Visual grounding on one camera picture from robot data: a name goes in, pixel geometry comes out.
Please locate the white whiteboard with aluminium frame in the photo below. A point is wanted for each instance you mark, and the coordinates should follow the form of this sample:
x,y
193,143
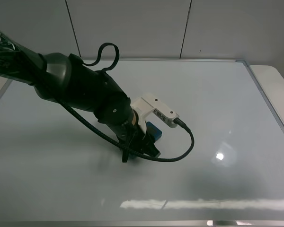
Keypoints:
x,y
55,172

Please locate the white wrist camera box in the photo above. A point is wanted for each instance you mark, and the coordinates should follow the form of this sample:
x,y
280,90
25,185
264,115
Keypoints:
x,y
147,104

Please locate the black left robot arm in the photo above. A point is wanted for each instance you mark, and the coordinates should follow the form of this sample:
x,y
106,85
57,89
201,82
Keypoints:
x,y
66,80

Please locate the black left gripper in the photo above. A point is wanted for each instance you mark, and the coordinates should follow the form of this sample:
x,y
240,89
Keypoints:
x,y
129,134

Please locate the blue whiteboard eraser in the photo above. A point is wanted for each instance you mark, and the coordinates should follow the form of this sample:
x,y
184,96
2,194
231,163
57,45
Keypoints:
x,y
151,132

